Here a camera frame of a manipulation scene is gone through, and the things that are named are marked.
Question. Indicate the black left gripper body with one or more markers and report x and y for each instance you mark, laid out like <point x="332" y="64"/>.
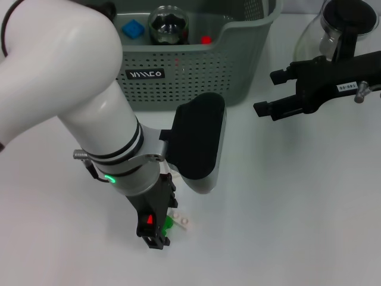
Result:
<point x="149" y="205"/>

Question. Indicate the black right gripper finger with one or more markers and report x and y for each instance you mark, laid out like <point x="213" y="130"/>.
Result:
<point x="285" y="74"/>
<point x="282" y="107"/>

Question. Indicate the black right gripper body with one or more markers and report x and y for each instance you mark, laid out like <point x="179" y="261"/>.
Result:
<point x="327" y="80"/>

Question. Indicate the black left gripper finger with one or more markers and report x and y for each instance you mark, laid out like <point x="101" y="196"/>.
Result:
<point x="172" y="193"/>
<point x="154" y="239"/>

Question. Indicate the red single-stud brick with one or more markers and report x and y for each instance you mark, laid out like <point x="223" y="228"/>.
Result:
<point x="149" y="220"/>

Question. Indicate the large orange-red brick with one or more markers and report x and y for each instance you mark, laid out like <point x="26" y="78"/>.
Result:
<point x="206" y="40"/>

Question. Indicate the glass teacup with black base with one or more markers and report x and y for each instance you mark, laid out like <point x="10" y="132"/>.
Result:
<point x="168" y="26"/>

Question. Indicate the blue four-stud brick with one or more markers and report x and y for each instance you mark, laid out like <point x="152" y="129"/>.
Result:
<point x="133" y="29"/>

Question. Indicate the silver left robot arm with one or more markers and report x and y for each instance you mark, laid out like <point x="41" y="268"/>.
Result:
<point x="59" y="74"/>

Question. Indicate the grey perforated storage bin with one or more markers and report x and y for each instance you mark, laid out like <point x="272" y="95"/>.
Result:
<point x="193" y="86"/>

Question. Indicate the green notched brick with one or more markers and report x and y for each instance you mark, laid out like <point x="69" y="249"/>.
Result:
<point x="168" y="223"/>

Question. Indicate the white two-stud brick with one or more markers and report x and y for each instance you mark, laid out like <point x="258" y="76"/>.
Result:
<point x="186" y="221"/>

